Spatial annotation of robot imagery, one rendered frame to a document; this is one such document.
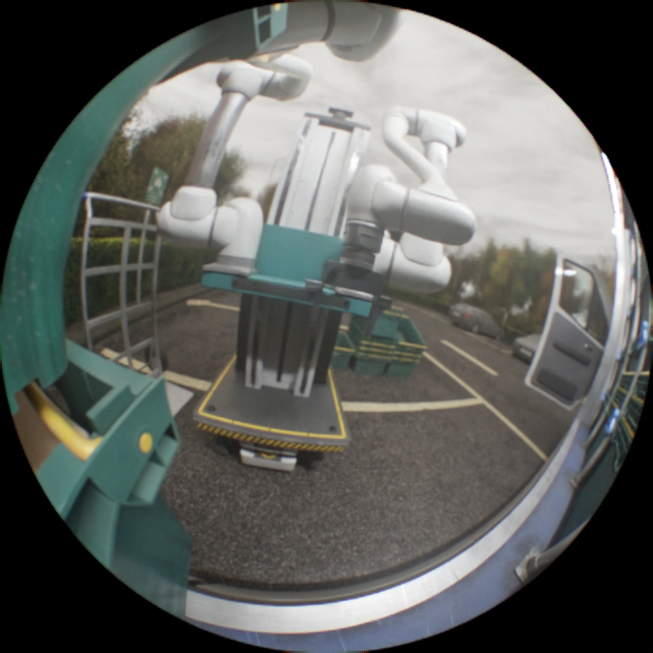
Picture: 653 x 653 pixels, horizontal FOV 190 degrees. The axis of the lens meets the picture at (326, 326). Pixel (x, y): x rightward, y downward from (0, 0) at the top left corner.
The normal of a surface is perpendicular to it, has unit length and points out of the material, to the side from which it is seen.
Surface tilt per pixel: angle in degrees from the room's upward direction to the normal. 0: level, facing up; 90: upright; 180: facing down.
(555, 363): 89
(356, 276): 90
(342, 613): 0
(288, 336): 90
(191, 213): 101
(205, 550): 0
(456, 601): 0
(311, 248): 90
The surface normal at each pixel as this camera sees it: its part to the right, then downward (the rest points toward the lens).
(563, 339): -0.86, 0.01
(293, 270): 0.10, 0.29
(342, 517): 0.22, -0.94
